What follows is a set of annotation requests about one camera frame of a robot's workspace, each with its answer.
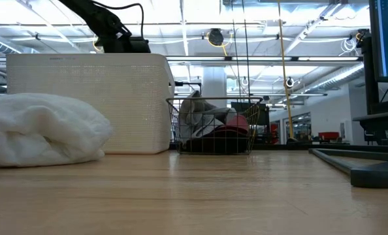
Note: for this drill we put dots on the grey cloth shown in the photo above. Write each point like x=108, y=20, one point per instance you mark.
x=194, y=111

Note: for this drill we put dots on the black cloth with logo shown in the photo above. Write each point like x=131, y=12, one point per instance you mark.
x=220, y=143

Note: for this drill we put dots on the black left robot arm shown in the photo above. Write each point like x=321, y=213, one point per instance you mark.
x=96, y=16

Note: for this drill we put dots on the white perforated plastic bin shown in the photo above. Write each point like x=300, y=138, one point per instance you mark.
x=83, y=98

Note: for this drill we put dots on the black metal rack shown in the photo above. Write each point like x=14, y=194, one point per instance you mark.
x=194, y=84

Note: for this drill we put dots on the white cloth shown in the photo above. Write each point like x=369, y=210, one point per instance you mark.
x=34, y=130

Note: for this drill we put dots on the long ceiling light strip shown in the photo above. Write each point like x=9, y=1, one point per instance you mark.
x=262, y=58

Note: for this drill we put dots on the black background cabinet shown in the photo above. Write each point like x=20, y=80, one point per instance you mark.
x=265, y=120

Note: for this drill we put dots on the small black ceiling reel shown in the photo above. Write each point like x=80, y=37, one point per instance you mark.
x=289, y=82

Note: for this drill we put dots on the red background box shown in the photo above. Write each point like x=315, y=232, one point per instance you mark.
x=328, y=135

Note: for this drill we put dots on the grey clothes hanger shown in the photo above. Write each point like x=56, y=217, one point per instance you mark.
x=377, y=174

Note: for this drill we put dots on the black aluminium table frame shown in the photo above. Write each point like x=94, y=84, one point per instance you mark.
x=279, y=147

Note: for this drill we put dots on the silver ventilation duct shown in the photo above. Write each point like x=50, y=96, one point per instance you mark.
x=337, y=78

